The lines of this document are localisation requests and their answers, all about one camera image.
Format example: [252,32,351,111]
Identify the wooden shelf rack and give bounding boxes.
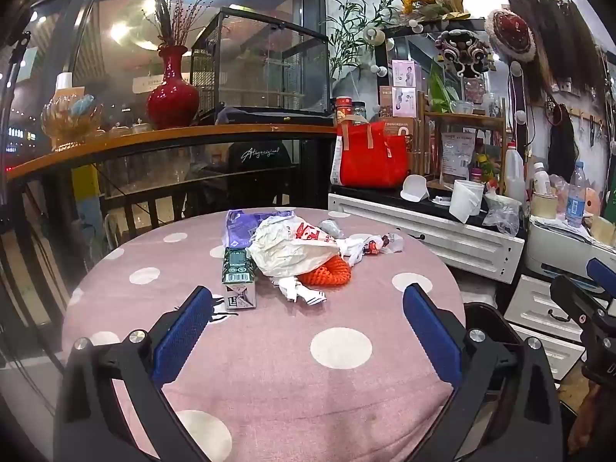
[416,91,508,193]

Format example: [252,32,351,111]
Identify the bulb-framed mirror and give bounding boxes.
[363,19,487,121]

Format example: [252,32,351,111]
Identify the hanging dark hair wig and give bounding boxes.
[505,0,607,107]

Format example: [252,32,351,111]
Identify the wooden counter ledge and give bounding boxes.
[7,122,338,184]

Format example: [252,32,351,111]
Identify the beige tape roll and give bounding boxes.
[531,191,559,219]

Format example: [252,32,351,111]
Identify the glass display case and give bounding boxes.
[190,7,335,126]

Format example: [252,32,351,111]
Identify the wide white drawer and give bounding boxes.
[328,193,525,285]

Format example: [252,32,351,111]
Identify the white plastic jug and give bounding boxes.
[503,142,525,203]

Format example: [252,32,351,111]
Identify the clear water bottle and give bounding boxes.
[565,161,588,229]

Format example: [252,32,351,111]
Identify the clear plastic bag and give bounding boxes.
[482,192,523,238]

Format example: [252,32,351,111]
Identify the pink polka dot tablecloth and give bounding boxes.
[62,208,467,462]

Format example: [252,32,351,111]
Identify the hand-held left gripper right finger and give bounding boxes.
[402,283,564,462]

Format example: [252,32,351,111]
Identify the red tote bag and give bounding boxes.
[330,118,412,189]

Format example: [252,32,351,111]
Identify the red white snack wrapper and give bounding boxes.
[337,233,410,265]

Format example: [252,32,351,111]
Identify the tall white drawer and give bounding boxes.
[504,274,585,342]

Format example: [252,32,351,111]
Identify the red round fringed hat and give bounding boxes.
[485,7,537,63]

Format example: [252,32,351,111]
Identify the red ceramic vase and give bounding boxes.
[146,44,200,131]

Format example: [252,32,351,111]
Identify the grey plastic wrapper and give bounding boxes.
[318,219,347,239]

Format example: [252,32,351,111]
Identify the purple plastic bag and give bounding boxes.
[225,209,295,251]

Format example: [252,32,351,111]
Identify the orange foam net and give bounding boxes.
[299,255,352,292]

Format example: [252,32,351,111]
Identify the person's right forearm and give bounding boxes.
[567,387,616,455]

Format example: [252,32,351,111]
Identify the pink product box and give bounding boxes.
[391,87,417,117]
[391,59,422,88]

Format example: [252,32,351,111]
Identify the white red-printed plastic bag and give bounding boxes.
[246,216,357,277]

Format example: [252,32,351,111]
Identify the yellow sign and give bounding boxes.
[72,166,102,198]

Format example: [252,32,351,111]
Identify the beaded decorative headdress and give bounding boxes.
[435,29,494,78]

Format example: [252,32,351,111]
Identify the dark printed garment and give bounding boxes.
[224,139,295,210]

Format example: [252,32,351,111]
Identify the green drink carton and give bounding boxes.
[220,246,258,310]

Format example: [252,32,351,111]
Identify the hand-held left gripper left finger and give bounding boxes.
[53,285,217,462]

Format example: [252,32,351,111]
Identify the white plastic scoop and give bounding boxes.
[400,174,430,202]

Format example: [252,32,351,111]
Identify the gold lotus ornament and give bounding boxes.
[41,94,104,151]

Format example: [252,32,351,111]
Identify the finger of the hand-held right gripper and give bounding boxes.
[586,257,616,299]
[550,274,608,330]

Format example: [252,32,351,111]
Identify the green leafy branches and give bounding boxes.
[327,0,415,87]

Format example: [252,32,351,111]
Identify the red tin can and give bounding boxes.
[335,96,354,128]

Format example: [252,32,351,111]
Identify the dried branches bouquet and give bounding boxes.
[142,0,215,49]

